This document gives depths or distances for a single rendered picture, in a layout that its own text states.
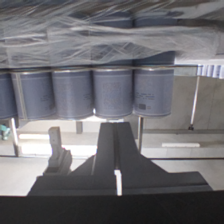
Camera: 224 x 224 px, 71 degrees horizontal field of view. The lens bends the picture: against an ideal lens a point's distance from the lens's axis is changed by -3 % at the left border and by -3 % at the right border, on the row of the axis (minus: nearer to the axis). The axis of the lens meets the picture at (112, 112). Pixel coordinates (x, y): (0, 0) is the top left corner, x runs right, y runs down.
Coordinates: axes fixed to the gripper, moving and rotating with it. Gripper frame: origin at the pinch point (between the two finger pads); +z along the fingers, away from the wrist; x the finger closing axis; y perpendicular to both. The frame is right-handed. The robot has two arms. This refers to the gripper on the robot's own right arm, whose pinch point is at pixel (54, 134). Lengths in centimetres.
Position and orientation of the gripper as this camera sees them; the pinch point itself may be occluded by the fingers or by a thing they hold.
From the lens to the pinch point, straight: 49.8
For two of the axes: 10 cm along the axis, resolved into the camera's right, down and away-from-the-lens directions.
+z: -0.3, -9.6, -2.8
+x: 0.1, -2.8, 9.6
